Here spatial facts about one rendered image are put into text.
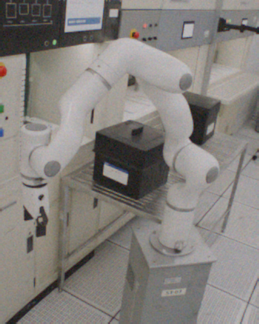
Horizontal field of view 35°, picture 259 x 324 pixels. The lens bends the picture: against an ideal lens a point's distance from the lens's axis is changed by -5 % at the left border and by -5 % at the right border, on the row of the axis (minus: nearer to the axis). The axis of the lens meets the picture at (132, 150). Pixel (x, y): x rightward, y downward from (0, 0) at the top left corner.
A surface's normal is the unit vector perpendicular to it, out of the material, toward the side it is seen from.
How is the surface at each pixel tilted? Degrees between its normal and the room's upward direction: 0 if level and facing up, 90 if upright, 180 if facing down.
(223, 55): 90
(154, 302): 90
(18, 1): 90
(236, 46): 90
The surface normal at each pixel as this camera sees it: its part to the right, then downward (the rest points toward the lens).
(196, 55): -0.50, 0.29
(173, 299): 0.25, 0.41
